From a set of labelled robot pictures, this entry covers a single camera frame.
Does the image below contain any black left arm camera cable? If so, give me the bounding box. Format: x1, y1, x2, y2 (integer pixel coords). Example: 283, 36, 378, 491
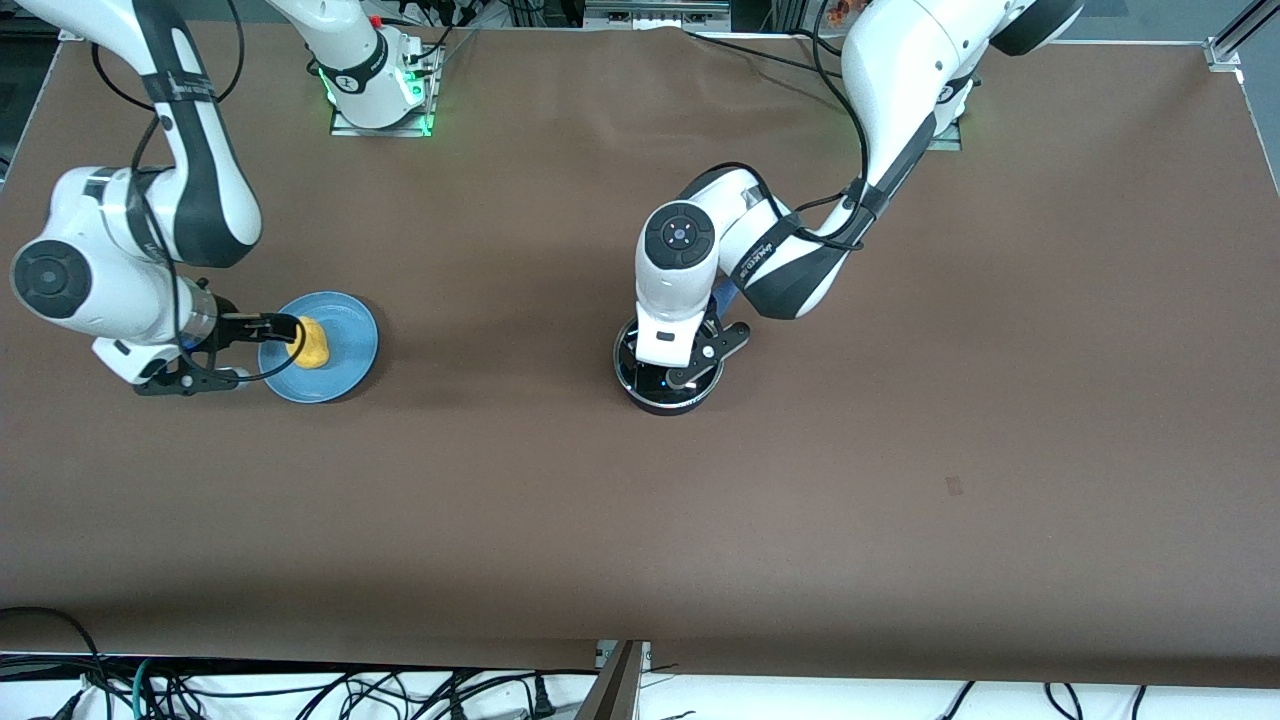
688, 0, 873, 253

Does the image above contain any yellow potato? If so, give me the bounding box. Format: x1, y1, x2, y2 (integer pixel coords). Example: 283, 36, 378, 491
293, 317, 332, 370

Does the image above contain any grey metal background fixture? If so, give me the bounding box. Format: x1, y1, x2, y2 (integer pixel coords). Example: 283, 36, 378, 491
584, 0, 733, 31

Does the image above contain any glass lid with blue knob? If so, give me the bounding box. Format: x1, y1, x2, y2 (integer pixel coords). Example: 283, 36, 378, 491
615, 318, 723, 401

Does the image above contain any aluminium frame profile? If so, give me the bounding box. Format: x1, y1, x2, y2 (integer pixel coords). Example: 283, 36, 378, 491
1203, 0, 1280, 73

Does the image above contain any black base power cable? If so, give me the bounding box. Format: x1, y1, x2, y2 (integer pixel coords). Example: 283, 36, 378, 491
790, 28, 851, 61
685, 30, 851, 81

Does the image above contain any blue round plate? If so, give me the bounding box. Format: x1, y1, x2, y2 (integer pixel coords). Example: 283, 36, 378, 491
258, 291, 380, 404

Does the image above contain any brown table cover sheet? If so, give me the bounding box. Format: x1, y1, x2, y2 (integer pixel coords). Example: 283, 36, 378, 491
0, 22, 1280, 691

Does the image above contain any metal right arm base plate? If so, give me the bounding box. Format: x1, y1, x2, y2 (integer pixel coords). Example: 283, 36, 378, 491
328, 38, 441, 139

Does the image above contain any dark saucepan with blue handle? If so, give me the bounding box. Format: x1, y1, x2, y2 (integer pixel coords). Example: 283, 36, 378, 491
612, 283, 741, 416

